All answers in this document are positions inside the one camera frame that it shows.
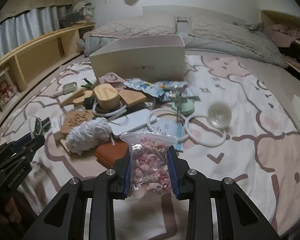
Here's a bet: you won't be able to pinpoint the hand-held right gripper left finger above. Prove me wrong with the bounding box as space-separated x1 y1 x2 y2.
22 146 131 240

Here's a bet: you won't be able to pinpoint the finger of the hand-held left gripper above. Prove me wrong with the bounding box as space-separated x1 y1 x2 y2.
9 133 33 152
0 135 46 173

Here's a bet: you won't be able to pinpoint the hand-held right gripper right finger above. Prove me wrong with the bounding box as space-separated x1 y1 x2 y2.
166 146 282 240

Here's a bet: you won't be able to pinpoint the zip bag of pink figurines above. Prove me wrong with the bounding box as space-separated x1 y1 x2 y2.
120 132 178 202

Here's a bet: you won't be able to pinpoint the white power bank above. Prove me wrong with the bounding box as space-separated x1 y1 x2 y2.
109 109 157 136

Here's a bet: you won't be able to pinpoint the white translucent round cap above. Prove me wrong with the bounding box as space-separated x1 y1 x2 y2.
206 100 232 128

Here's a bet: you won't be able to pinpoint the white storage box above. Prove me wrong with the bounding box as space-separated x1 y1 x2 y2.
89 35 185 85

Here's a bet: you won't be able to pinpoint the black clip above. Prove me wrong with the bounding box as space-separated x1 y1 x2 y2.
41 117 51 132

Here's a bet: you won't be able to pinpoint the small white box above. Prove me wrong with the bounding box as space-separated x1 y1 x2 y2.
51 119 64 140

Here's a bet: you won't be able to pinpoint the orange leather wallet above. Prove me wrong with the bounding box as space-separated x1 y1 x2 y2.
94 141 129 168

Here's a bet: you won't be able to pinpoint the carved wooden plaque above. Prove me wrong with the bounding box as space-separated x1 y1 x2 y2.
61 110 95 140

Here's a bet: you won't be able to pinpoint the white blue printed packet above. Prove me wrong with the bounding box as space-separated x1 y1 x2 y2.
152 119 184 152

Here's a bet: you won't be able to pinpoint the fluffy grey white ball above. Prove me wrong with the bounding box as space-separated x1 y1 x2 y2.
66 117 113 155

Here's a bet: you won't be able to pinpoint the doll in clear box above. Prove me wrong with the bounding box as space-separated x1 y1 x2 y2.
0 67 18 115

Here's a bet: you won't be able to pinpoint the wooden stick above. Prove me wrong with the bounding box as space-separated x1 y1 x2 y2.
60 89 87 107

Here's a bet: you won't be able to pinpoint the small white handheld device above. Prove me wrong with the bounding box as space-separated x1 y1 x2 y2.
52 82 77 98

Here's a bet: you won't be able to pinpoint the small black pouch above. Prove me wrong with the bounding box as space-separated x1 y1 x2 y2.
84 97 98 110

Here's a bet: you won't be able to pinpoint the round wooden disc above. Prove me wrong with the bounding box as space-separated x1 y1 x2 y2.
72 90 94 104

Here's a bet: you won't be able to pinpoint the bear print blanket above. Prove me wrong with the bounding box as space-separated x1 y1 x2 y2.
0 54 300 240

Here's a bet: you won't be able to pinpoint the oval wooden box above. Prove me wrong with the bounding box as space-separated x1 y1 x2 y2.
93 83 120 110

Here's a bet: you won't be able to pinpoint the flat wooden block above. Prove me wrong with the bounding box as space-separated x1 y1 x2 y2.
119 89 147 106

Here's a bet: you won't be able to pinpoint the wooden shelf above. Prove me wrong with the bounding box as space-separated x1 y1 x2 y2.
0 22 95 130

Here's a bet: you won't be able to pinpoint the blue snack packet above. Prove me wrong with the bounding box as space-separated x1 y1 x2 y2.
124 78 150 93
146 81 199 103

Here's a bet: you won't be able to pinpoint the grey curtain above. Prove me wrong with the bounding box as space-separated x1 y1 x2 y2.
0 5 73 65

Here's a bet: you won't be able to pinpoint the black bag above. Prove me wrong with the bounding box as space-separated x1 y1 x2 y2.
60 12 87 29

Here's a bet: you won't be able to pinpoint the beige curtain valance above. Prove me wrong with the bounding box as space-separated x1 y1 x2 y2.
0 0 73 28

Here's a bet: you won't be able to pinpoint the white hat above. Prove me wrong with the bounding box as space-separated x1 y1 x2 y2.
71 2 93 14

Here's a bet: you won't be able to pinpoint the left beige pillow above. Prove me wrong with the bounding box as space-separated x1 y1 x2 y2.
90 14 178 39

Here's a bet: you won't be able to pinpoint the right grey pillow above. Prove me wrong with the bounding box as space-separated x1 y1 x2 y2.
187 15 289 68

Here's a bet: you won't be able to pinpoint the white headboard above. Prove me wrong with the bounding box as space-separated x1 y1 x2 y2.
142 5 248 24

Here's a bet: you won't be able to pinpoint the pink clothes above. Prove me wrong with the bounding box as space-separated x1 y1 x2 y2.
269 24 300 47

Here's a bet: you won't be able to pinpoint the wooden closet niche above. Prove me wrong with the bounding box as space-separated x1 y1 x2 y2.
260 9 300 80

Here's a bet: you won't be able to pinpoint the white ring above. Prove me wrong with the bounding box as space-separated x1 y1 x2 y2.
147 109 190 133
92 102 127 118
185 116 227 147

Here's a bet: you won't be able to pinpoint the pink ring carabiner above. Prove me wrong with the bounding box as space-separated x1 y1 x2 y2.
98 72 127 87

